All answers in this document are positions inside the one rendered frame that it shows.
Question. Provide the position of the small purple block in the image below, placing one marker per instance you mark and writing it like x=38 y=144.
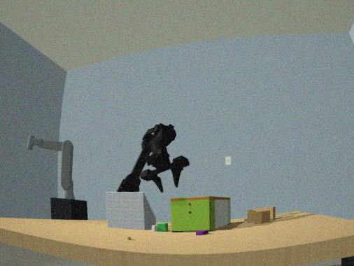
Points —
x=202 y=232

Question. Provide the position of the green block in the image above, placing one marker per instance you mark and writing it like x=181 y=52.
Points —
x=162 y=227

